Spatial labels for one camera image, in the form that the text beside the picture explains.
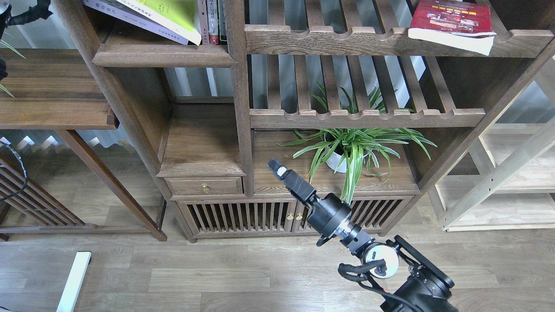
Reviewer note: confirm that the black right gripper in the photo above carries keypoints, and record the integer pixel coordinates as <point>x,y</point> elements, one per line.
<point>329,216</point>

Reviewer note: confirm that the yellow cover book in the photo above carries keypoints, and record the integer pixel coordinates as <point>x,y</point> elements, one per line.
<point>179,16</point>

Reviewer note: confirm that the white lavender book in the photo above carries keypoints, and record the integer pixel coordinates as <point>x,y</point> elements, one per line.
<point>122,12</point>

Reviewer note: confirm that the red cover book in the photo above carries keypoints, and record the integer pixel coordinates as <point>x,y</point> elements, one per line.
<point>453,23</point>

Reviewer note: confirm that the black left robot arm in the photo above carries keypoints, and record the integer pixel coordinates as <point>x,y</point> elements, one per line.
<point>40,10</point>

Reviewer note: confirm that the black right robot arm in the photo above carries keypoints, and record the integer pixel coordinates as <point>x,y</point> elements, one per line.
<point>427,288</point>

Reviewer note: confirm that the light wooden shelf unit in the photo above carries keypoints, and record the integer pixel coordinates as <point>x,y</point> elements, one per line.
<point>507,178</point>

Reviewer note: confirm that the white plant pot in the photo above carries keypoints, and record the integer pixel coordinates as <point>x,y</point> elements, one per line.
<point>334,161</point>

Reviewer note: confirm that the green spider plant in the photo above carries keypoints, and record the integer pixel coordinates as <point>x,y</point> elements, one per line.
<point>356,147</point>

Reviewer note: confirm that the dark wooden bookshelf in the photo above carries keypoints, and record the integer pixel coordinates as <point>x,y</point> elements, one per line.
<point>216,114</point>

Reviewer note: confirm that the red white upright book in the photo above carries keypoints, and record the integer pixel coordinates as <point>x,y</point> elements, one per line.
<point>213,21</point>

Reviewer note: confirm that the dark green upright book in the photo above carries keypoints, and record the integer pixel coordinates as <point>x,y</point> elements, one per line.
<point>223,40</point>

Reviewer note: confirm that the dark slatted wooden rack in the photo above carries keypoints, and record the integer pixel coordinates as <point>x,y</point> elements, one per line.
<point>33,201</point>

